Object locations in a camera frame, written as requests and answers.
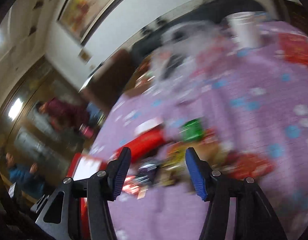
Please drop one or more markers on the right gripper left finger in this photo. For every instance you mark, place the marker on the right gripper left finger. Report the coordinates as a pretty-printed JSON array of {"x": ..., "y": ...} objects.
[{"x": 60, "y": 218}]

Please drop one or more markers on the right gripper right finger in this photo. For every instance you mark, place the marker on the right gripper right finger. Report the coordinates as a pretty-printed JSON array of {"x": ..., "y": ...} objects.
[{"x": 255, "y": 218}]

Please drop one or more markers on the dark chocolate snack packet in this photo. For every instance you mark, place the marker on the dark chocolate snack packet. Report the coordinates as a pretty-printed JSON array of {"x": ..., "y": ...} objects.
[{"x": 147, "y": 172}]

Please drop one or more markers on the green candy wrapper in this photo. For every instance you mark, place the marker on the green candy wrapper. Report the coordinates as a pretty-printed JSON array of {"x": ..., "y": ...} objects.
[{"x": 192, "y": 130}]

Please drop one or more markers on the large red snack bag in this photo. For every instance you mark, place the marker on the large red snack bag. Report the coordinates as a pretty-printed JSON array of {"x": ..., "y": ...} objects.
[{"x": 143, "y": 144}]

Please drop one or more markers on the person in blue jacket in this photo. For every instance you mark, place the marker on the person in blue jacket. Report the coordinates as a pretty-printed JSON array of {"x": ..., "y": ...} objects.
[{"x": 28, "y": 179}]

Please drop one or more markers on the red shallow gift box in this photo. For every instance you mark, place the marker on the red shallow gift box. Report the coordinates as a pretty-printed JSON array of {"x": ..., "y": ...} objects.
[{"x": 82, "y": 167}]

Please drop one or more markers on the pink water bottle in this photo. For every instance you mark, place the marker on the pink water bottle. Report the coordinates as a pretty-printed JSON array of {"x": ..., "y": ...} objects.
[{"x": 86, "y": 131}]

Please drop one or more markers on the wooden glass-door cabinet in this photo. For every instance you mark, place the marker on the wooden glass-door cabinet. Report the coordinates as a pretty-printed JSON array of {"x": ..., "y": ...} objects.
[{"x": 29, "y": 135}]

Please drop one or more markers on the woman in maroon jacket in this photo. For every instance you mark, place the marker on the woman in maroon jacket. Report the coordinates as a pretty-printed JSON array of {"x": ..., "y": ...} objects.
[{"x": 64, "y": 115}]

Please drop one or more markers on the purple floral tablecloth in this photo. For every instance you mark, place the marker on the purple floral tablecloth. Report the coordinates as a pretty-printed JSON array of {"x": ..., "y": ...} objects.
[{"x": 259, "y": 105}]

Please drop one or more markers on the brown armchair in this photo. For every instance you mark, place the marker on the brown armchair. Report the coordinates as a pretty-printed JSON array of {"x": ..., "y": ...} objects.
[{"x": 105, "y": 86}]

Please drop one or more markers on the clear plastic bag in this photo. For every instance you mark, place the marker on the clear plastic bag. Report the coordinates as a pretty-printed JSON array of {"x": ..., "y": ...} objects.
[{"x": 189, "y": 53}]

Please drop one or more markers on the red packet on table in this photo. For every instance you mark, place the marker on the red packet on table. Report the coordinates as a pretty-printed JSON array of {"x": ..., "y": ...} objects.
[{"x": 294, "y": 47}]

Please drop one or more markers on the white plastic cup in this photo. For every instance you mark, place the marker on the white plastic cup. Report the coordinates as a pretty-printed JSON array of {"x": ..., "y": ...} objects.
[{"x": 244, "y": 26}]

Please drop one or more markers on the framed horse painting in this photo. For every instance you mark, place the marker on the framed horse painting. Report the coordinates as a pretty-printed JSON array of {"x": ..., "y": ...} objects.
[{"x": 81, "y": 18}]

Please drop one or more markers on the small framed wall certificate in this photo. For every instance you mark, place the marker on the small framed wall certificate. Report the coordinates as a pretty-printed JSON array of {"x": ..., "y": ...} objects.
[{"x": 84, "y": 56}]

